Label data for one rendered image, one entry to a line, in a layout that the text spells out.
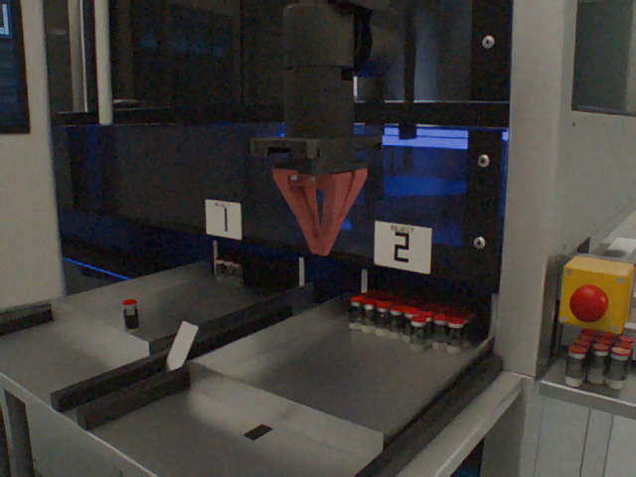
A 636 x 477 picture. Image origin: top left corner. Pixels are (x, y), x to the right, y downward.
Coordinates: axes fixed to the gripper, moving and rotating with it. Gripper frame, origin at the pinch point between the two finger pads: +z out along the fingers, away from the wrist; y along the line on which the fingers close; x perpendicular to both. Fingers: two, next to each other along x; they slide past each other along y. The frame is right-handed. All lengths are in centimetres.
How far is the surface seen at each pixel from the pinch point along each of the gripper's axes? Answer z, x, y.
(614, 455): 110, -12, 164
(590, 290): 7.2, -18.5, 23.8
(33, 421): 81, 132, 27
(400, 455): 18.3, -8.2, 0.9
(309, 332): 20.4, 19.3, 23.1
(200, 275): 20, 53, 32
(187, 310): 20.4, 40.8, 18.4
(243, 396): 18.4, 10.8, 0.7
